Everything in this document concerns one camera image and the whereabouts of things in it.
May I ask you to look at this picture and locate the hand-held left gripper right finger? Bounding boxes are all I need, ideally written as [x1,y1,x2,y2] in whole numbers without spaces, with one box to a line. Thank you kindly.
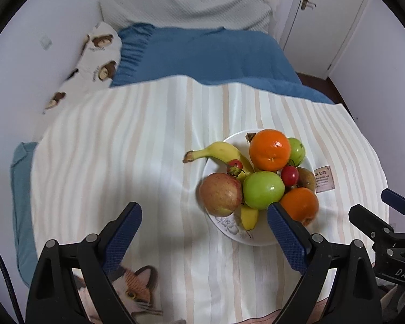
[266,202,382,324]

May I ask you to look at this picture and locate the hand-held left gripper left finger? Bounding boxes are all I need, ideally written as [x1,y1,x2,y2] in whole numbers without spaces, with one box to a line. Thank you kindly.
[26,202,143,324]

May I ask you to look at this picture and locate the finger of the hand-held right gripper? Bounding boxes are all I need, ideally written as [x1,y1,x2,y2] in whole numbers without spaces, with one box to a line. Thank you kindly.
[348,204,395,244]
[381,189,405,233]

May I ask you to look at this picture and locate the orange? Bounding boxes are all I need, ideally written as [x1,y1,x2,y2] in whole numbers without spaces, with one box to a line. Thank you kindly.
[278,187,319,227]
[249,129,292,172]

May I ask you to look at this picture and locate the large green apple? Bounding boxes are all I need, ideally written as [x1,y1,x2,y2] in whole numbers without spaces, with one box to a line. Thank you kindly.
[243,171,286,210]

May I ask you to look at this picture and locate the white plate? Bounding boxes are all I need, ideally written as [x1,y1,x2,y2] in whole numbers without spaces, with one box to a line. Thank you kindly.
[202,129,316,246]

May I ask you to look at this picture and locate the brown kiwi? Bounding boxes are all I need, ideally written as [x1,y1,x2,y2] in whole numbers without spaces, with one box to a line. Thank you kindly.
[296,167,317,192]

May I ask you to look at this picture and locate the red apple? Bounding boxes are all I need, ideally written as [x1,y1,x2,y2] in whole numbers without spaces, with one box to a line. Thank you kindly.
[198,173,244,217]

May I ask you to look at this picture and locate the small green apple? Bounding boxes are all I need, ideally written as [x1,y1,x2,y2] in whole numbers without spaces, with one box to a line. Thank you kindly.
[287,137,306,167]

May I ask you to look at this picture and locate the beige sewn blanket label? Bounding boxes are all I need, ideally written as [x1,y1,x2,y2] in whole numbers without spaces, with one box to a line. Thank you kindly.
[313,165,335,194]

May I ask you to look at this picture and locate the striped cat print blanket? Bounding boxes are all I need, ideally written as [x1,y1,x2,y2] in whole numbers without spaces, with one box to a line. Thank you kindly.
[30,74,390,324]

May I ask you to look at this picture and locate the teal bed sheet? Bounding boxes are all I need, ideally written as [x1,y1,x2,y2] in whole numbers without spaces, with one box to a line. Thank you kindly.
[10,142,38,287]

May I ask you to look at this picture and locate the bear print pillow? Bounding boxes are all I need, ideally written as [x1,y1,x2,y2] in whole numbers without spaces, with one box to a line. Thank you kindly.
[42,22,123,115]

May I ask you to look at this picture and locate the white door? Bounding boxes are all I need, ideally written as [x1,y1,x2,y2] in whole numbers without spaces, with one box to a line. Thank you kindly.
[278,0,372,80]

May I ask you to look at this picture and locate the blue duvet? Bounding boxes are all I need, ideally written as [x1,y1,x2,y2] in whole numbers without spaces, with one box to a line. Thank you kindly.
[110,23,335,105]

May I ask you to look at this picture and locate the white textured pillow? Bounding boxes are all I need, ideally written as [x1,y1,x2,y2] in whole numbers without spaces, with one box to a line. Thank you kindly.
[99,0,279,36]

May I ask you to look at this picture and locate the black cable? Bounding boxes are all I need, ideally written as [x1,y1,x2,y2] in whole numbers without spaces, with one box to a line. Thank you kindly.
[0,229,24,324]

